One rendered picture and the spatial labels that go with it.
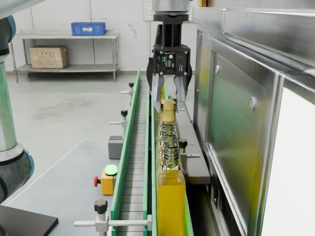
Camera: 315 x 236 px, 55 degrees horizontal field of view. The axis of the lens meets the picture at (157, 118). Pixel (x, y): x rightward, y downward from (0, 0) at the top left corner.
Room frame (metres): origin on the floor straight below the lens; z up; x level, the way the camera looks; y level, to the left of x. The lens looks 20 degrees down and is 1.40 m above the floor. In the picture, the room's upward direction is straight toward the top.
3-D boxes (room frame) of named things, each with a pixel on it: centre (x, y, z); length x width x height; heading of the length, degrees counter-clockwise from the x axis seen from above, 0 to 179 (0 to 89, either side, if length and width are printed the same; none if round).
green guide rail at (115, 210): (1.44, 0.12, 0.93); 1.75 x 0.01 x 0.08; 1
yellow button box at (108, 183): (0.96, 0.17, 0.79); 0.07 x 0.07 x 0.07; 1
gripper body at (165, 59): (0.63, -0.03, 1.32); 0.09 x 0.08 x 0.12; 2
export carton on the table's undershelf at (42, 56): (6.05, 2.14, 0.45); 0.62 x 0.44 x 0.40; 86
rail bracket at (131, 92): (1.59, 0.16, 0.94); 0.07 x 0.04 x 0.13; 91
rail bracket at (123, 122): (1.13, 0.16, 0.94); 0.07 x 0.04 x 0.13; 91
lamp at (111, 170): (0.96, 0.17, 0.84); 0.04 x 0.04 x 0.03
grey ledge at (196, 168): (1.33, -0.12, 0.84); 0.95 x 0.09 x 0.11; 1
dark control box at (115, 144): (1.25, 0.18, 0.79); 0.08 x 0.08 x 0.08; 1
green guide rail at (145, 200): (1.44, 0.05, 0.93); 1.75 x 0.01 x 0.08; 1
